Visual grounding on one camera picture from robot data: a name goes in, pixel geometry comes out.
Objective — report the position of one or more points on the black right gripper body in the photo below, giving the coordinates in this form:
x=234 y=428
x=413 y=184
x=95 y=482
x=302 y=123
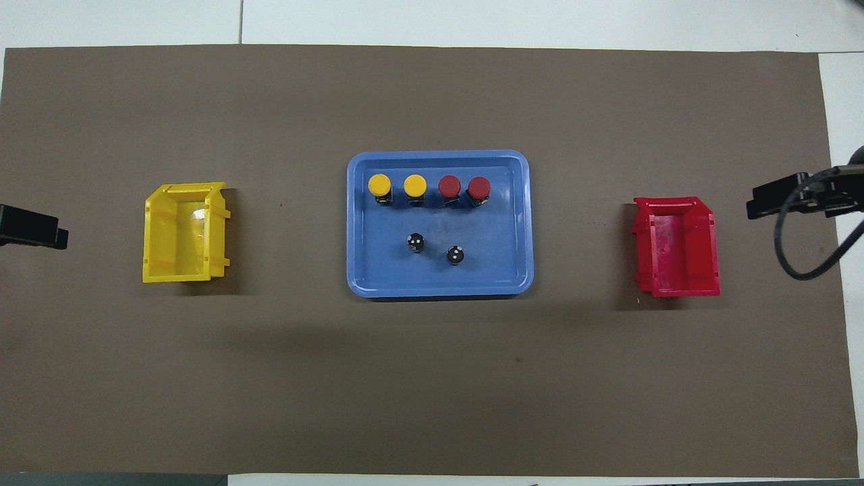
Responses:
x=840 y=189

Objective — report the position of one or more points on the red push button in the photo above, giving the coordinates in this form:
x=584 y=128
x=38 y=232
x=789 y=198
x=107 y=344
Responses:
x=479 y=187
x=449 y=185

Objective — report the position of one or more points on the yellow push button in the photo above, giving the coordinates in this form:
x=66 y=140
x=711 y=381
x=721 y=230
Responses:
x=414 y=184
x=379 y=184

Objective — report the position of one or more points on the red plastic bin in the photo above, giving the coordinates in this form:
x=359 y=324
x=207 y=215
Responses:
x=678 y=250

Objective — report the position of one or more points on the yellow plastic bin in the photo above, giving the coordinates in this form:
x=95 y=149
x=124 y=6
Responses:
x=177 y=236

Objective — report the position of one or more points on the blue plastic tray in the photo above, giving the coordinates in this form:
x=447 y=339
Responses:
x=486 y=270

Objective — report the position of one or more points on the black cylindrical capacitor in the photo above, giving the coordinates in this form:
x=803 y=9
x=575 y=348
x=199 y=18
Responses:
x=416 y=243
x=455 y=255

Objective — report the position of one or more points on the brown table mat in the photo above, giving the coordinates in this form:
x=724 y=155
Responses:
x=432 y=378

